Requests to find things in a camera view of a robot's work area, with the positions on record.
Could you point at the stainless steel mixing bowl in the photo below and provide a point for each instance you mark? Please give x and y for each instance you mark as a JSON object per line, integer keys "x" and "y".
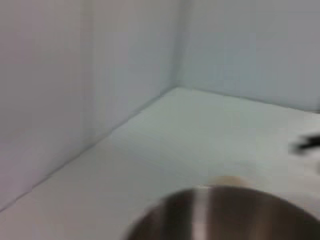
{"x": 237, "y": 217}

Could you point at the white rice grains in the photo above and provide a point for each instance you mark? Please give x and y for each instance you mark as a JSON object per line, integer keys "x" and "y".
{"x": 225, "y": 180}

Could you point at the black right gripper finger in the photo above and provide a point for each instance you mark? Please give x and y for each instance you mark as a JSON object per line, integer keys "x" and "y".
{"x": 306, "y": 143}

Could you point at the white partition board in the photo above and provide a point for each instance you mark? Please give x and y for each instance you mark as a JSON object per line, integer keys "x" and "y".
{"x": 75, "y": 75}
{"x": 250, "y": 45}

